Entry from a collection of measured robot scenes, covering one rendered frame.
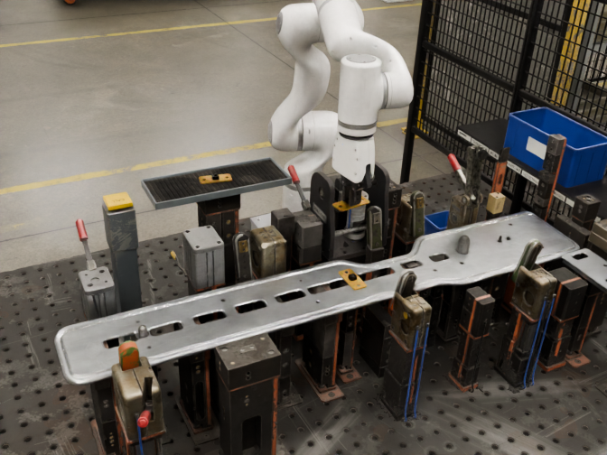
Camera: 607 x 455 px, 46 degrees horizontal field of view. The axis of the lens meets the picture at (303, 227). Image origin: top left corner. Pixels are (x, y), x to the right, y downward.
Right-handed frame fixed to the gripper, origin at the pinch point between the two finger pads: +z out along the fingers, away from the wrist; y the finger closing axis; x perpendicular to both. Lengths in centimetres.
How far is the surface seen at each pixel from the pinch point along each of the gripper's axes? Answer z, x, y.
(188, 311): 25.4, -37.4, -10.3
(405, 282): 17.7, 5.7, 14.6
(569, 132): 15, 104, -19
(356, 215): 20.6, 17.5, -19.4
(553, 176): 19, 81, -5
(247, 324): 25.6, -28.0, 0.6
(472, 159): 8, 50, -10
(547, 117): 14, 105, -29
